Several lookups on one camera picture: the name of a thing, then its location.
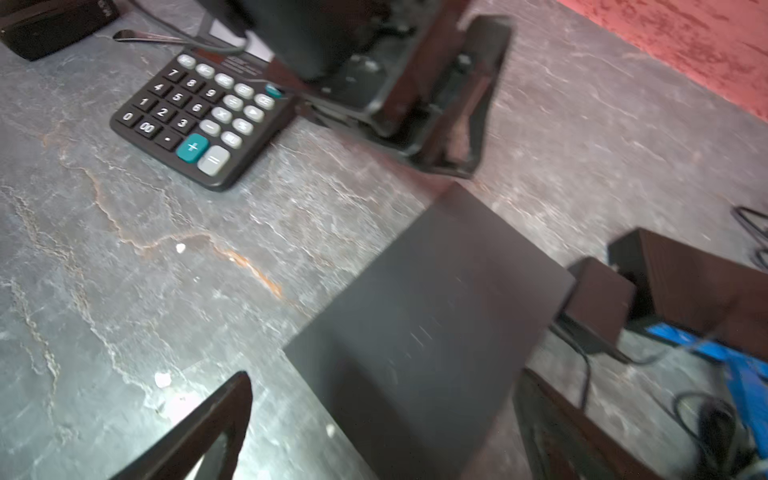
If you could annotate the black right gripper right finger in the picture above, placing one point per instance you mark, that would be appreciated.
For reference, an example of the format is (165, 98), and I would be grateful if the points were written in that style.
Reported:
(561, 442)

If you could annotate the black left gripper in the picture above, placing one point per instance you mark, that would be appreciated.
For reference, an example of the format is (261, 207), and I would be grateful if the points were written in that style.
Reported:
(374, 61)

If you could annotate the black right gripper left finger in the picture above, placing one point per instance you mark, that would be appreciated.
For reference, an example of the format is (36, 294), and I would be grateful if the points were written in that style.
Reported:
(208, 440)

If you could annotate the black power adapter with cable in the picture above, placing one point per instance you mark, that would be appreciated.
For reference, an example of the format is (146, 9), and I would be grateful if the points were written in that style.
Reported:
(731, 435)

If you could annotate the black network switch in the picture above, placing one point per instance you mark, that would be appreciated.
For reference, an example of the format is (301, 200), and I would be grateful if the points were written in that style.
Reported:
(415, 358)
(691, 290)

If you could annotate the black calculator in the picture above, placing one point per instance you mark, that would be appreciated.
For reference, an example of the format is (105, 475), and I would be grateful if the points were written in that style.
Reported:
(207, 116)

